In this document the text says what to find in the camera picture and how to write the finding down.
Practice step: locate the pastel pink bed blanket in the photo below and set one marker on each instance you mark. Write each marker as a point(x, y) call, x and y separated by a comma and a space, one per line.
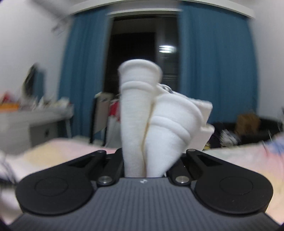
point(264, 158)

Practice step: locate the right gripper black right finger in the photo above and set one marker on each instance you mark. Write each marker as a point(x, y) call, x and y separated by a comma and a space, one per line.
point(178, 173)

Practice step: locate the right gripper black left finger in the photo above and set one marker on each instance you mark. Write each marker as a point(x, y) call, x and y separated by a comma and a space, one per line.
point(113, 170)

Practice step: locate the metal clothes drying rack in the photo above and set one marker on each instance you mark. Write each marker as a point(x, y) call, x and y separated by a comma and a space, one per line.
point(104, 127)

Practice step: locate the blue chair back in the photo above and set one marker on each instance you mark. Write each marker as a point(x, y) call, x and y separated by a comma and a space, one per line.
point(34, 83)

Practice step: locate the red garment on rack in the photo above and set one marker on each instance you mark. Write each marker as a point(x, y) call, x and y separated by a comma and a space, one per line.
point(114, 109)

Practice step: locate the blue curtain left panel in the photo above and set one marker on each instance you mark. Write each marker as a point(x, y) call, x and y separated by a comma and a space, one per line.
point(84, 65)

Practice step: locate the white knit garment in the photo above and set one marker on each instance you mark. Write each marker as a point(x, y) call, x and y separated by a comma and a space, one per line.
point(157, 123)

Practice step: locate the blue curtain right panel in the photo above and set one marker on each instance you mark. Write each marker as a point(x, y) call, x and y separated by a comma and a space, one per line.
point(217, 60)

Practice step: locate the white desk with drawers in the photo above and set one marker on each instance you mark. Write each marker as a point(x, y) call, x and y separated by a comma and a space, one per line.
point(21, 130)

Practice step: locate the brown cardboard box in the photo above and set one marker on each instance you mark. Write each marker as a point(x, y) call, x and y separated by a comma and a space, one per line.
point(247, 124)

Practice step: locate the blue curtain panel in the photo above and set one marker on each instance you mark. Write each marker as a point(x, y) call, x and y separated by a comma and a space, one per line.
point(217, 60)
point(84, 65)

